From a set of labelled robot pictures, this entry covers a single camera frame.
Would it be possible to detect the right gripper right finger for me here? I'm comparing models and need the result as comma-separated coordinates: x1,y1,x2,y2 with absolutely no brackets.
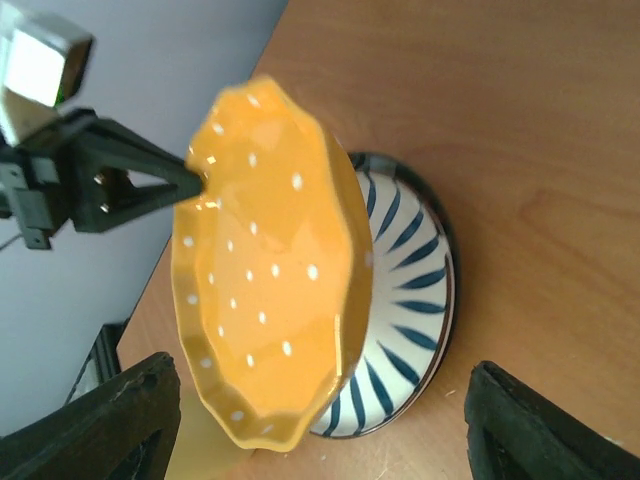
464,361,639,480

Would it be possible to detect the white blue striped plate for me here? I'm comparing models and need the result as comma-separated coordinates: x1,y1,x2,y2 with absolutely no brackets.
309,152,454,440

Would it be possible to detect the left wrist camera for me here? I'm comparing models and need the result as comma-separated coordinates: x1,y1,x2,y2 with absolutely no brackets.
1,1,95,147

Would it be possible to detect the yellow mug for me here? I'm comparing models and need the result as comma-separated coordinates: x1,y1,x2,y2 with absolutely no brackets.
165,390,254,479

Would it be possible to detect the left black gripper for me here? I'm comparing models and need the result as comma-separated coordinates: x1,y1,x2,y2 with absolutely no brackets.
1,109,204,250

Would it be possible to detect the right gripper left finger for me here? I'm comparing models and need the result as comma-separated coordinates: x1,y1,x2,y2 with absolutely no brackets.
1,352,181,479

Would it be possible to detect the yellow plate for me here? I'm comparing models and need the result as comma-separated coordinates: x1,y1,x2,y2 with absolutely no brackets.
171,76,373,452

